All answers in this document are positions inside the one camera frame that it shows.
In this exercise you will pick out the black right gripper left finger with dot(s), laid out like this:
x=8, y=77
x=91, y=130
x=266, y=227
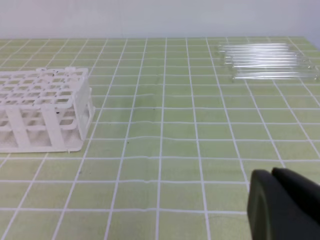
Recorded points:
x=273, y=215

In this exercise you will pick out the glass test tube front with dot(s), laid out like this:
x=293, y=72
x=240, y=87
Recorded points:
x=286, y=75

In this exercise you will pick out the glass test tube back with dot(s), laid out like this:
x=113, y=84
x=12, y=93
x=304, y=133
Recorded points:
x=254, y=46

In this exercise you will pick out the white plastic test tube rack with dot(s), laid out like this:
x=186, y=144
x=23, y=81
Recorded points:
x=45, y=110

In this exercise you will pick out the glass test tube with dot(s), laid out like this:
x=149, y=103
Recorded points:
x=264, y=58
x=254, y=46
x=286, y=75
x=258, y=53
x=270, y=66

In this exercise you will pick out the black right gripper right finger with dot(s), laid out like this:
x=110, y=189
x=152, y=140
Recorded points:
x=304, y=192

